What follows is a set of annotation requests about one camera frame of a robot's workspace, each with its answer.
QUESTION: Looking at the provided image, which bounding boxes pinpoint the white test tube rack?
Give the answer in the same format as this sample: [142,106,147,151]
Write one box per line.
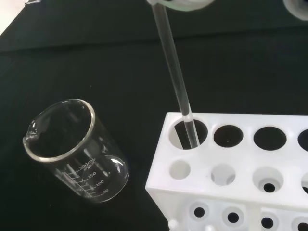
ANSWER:
[145,112,308,231]

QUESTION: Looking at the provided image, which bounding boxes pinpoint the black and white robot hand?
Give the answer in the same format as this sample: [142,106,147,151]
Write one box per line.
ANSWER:
[146,0,308,21]

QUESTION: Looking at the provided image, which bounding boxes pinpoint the black bench cloth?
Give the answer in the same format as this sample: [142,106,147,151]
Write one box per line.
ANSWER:
[0,0,308,231]

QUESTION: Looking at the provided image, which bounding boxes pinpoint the clear glass beaker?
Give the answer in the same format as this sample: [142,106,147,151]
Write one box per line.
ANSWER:
[23,98,130,204]

